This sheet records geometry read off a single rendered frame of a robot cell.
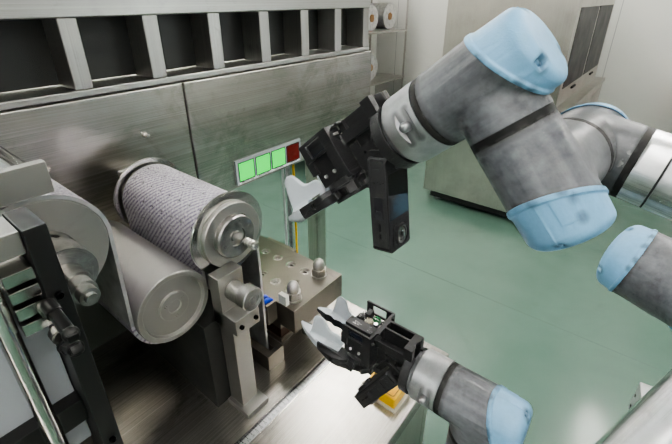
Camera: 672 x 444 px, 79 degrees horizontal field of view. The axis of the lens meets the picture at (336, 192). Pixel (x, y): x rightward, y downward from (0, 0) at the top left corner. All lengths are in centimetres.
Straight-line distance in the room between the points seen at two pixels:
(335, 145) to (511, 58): 20
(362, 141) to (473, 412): 37
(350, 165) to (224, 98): 65
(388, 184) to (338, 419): 54
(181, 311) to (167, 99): 47
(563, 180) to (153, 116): 80
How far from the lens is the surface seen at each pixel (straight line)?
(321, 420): 87
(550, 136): 36
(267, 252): 106
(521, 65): 34
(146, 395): 97
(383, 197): 44
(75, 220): 58
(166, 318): 71
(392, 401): 87
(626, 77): 491
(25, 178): 52
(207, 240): 68
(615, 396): 239
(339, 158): 45
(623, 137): 48
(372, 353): 66
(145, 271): 70
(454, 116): 37
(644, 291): 76
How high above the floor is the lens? 161
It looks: 26 degrees down
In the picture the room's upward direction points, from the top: straight up
